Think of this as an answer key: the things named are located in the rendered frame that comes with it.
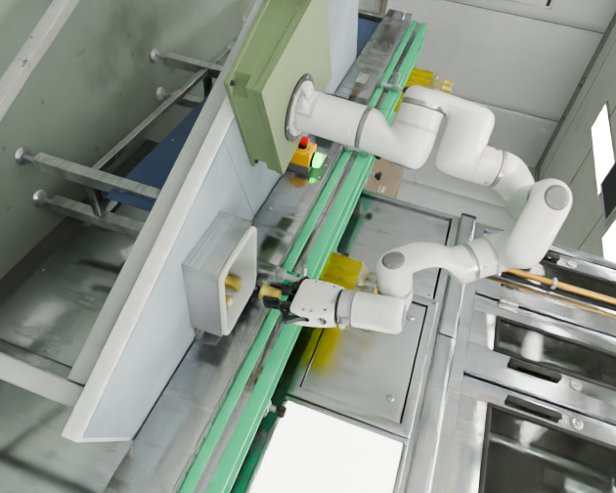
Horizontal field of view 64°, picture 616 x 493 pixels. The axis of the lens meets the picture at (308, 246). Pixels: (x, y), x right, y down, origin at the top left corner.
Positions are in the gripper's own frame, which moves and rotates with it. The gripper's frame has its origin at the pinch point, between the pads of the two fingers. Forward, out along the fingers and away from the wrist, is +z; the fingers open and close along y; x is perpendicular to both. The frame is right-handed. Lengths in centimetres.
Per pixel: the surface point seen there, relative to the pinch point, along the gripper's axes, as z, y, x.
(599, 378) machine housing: -79, 38, -59
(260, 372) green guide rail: 3.8, -9.0, -17.8
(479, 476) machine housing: -48, -4, -52
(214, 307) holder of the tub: 10.4, -8.3, 2.8
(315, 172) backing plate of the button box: 9, 53, -3
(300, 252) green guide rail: 3.3, 22.2, -7.7
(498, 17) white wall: -21, 611, -142
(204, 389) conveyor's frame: 12.4, -18.7, -13.6
